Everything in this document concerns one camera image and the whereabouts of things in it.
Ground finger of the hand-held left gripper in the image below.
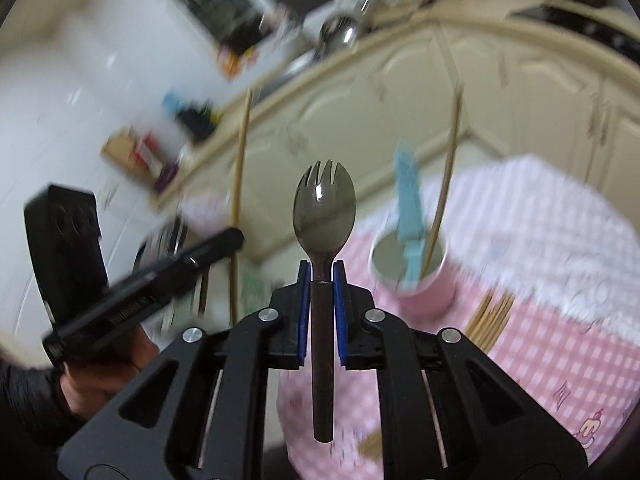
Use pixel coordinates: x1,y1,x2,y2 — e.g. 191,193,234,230
135,217,189,267
175,227,246,272

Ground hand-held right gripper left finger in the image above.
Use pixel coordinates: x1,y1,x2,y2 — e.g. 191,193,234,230
57,260,313,480

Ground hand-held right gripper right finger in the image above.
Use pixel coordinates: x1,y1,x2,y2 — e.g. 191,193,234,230
333,260,588,480

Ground wooden chopstick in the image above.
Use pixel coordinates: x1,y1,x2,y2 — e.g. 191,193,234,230
422,85,464,279
229,89,252,324

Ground pink cup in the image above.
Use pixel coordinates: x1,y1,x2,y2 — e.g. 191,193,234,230
369,232,458,313

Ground dark metal spork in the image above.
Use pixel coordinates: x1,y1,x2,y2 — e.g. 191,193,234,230
292,160,357,443

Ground person's left forearm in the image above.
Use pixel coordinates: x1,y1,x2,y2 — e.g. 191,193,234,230
0,357,86,450

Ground person's left hand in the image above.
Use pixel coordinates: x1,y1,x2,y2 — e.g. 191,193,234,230
60,324,162,420

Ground wooden cutting board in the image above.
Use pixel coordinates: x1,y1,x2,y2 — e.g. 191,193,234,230
101,131,167,177

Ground small black appliance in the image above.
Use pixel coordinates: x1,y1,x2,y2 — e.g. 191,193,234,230
176,104,222,144

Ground light blue card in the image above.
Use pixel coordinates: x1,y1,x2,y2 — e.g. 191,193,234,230
161,90,189,117

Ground light blue plastic utensil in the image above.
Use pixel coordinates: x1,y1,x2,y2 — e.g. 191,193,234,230
392,140,427,292

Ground cream kitchen cabinets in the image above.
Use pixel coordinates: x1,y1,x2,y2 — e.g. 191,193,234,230
150,15,640,263

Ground colourful packets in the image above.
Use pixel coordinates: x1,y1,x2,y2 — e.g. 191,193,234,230
216,41,259,79

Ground pink checkered tablecloth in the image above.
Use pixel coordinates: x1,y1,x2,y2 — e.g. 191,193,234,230
277,217,632,480

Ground white checkered fringed cloth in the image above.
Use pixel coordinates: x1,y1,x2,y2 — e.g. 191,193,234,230
450,152,637,338

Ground steel wok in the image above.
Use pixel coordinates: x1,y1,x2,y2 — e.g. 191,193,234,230
316,12,362,57

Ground beige kitchen countertop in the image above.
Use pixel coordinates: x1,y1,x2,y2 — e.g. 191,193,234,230
150,0,640,206

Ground red wire basket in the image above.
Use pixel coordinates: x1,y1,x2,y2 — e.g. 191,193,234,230
134,134,162,170

